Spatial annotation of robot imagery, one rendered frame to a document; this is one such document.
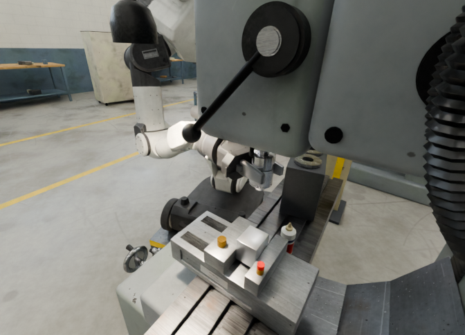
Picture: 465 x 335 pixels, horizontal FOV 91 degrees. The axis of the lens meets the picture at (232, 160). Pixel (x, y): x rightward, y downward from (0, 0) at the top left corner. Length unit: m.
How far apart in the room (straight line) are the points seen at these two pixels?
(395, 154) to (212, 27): 0.26
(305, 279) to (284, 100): 0.43
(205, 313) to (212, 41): 0.54
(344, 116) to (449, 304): 0.43
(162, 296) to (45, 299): 1.36
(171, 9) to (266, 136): 0.60
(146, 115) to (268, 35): 0.61
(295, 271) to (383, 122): 0.43
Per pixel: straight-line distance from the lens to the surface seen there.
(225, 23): 0.33
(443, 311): 0.60
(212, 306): 0.62
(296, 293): 0.58
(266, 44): 0.26
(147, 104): 0.81
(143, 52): 0.80
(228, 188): 1.40
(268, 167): 0.44
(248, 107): 0.32
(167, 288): 0.76
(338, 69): 0.26
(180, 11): 0.82
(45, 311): 1.98
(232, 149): 0.47
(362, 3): 0.26
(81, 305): 1.90
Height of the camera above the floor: 1.45
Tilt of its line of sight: 27 degrees down
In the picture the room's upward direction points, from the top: 2 degrees clockwise
